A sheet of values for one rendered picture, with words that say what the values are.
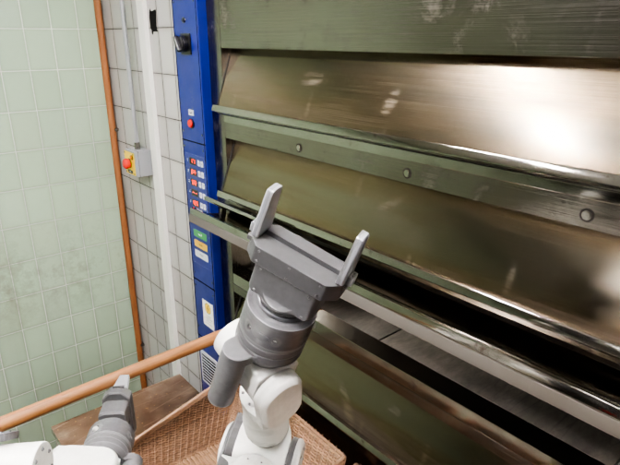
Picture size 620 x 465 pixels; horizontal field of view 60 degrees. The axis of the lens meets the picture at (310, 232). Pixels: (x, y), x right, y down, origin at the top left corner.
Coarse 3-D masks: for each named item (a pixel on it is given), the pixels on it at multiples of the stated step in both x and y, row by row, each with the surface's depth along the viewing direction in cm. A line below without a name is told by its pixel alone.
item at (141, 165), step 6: (126, 150) 211; (132, 150) 208; (138, 150) 208; (144, 150) 208; (126, 156) 211; (138, 156) 207; (144, 156) 208; (150, 156) 210; (132, 162) 208; (138, 162) 208; (144, 162) 209; (150, 162) 211; (132, 168) 210; (138, 168) 208; (144, 168) 210; (150, 168) 211; (132, 174) 212; (138, 174) 209; (144, 174) 210; (150, 174) 212
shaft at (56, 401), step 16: (208, 336) 137; (176, 352) 131; (192, 352) 134; (128, 368) 124; (144, 368) 126; (96, 384) 119; (112, 384) 121; (48, 400) 113; (64, 400) 115; (0, 416) 109; (16, 416) 109; (32, 416) 111
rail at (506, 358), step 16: (192, 208) 163; (224, 224) 149; (352, 288) 113; (368, 288) 111; (384, 304) 107; (400, 304) 104; (416, 320) 101; (432, 320) 98; (448, 336) 95; (464, 336) 93; (480, 352) 91; (496, 352) 89; (512, 368) 87; (528, 368) 85; (544, 368) 84; (544, 384) 83; (560, 384) 81; (576, 384) 80; (592, 400) 78; (608, 400) 76
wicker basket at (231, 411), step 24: (216, 408) 184; (240, 408) 185; (144, 432) 169; (168, 432) 175; (192, 432) 181; (216, 432) 188; (312, 432) 157; (144, 456) 171; (168, 456) 177; (192, 456) 183; (216, 456) 183; (312, 456) 157
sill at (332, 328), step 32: (320, 320) 150; (352, 352) 141; (384, 352) 135; (416, 384) 125; (448, 384) 123; (480, 416) 113; (512, 416) 112; (512, 448) 108; (544, 448) 104; (576, 448) 104
